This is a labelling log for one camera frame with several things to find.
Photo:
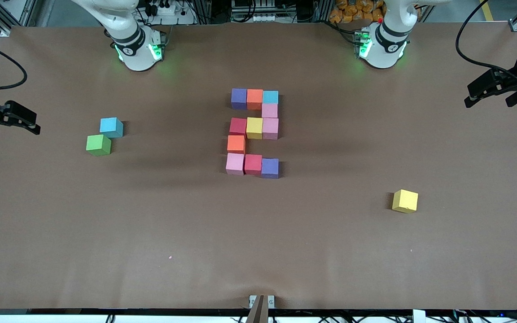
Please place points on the white power strip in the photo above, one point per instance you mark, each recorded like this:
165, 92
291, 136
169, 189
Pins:
168, 11

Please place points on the light blue foam cube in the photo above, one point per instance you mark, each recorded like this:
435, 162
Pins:
270, 97
110, 125

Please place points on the deep pink foam cube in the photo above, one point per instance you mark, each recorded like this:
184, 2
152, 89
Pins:
238, 126
253, 164

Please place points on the yellow foam cube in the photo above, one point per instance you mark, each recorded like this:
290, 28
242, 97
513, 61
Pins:
405, 200
255, 128

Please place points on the light pink foam cube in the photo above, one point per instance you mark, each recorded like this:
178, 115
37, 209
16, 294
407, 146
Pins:
270, 128
269, 111
235, 163

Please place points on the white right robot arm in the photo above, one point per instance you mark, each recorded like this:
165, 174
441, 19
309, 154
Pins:
133, 45

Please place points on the metal bracket with brown post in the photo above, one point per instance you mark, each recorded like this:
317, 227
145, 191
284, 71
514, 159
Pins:
258, 312

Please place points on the dented violet blue foam cube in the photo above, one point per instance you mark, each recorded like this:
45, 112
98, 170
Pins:
239, 98

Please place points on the orange packets pile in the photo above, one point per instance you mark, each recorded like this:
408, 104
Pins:
352, 11

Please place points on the white slotted device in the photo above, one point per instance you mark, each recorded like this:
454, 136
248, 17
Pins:
263, 17

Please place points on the green foam cube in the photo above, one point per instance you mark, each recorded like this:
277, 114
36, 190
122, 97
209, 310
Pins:
98, 145

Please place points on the orange foam cube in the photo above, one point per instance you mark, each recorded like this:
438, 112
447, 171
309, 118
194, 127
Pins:
254, 98
236, 143

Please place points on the brown table mat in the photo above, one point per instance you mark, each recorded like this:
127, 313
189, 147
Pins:
240, 224

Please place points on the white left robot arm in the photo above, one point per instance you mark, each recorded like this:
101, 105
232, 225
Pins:
388, 45

